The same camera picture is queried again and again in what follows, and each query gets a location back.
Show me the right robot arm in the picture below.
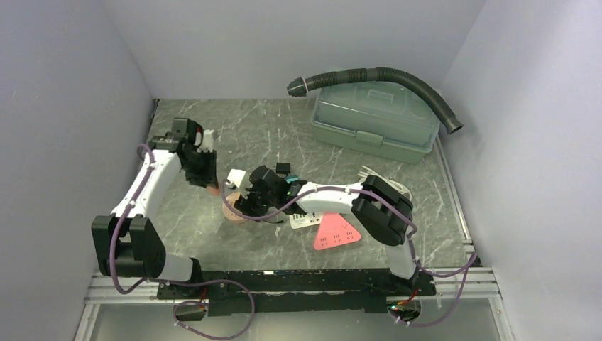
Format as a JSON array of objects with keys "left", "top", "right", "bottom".
[{"left": 224, "top": 166, "right": 419, "bottom": 295}]

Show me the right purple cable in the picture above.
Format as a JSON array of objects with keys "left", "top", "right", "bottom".
[{"left": 219, "top": 184, "right": 480, "bottom": 329}]

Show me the white power strip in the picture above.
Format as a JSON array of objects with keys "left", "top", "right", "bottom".
[{"left": 289, "top": 212, "right": 324, "bottom": 229}]

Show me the pink triangular power strip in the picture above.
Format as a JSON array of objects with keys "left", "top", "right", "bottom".
[{"left": 313, "top": 212, "right": 361, "bottom": 251}]

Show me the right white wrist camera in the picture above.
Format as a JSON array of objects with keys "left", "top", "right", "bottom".
[{"left": 226, "top": 169, "right": 249, "bottom": 193}]

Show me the teal cube adapter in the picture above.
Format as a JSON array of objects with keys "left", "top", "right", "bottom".
[{"left": 285, "top": 175, "right": 300, "bottom": 185}]

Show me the round pink power socket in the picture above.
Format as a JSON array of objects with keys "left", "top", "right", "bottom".
[{"left": 221, "top": 192, "right": 248, "bottom": 224}]

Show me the purple cable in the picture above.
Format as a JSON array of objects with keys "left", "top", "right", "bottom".
[
  {"left": 108, "top": 143, "right": 257, "bottom": 341},
  {"left": 219, "top": 184, "right": 480, "bottom": 329}
]

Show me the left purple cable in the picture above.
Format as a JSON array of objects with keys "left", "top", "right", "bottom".
[{"left": 108, "top": 143, "right": 257, "bottom": 341}]

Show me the green plastic storage box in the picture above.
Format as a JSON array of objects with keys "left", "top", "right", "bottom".
[{"left": 310, "top": 82, "right": 440, "bottom": 164}]

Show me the aluminium frame rail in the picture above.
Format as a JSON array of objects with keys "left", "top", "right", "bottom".
[{"left": 83, "top": 266, "right": 503, "bottom": 306}]

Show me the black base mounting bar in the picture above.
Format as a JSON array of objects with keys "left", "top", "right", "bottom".
[{"left": 157, "top": 268, "right": 437, "bottom": 317}]

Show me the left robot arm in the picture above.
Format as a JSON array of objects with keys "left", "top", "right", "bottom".
[{"left": 91, "top": 118, "right": 219, "bottom": 298}]

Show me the black corrugated hose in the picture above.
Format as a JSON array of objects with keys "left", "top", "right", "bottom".
[{"left": 287, "top": 66, "right": 465, "bottom": 136}]

